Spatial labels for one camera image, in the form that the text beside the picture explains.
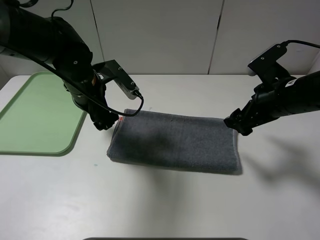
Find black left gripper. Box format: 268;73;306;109
62;69;119;131

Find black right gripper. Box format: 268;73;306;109
223;82;288;136

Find grey towel with orange pattern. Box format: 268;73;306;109
106;111;243;175

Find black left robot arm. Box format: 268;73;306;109
0;0;119;131

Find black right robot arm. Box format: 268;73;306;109
223;71;320;136

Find green plastic tray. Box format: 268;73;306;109
0;72;87;157

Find black left camera cable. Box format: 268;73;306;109
14;0;145;118

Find black camera cable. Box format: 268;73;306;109
283;39;320;50
14;0;145;118

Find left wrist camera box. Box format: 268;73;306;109
92;60;139;100

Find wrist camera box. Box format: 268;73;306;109
92;60;139;100
247;42;291;84

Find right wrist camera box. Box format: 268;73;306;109
247;42;291;84

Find black right camera cable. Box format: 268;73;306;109
283;39;320;50

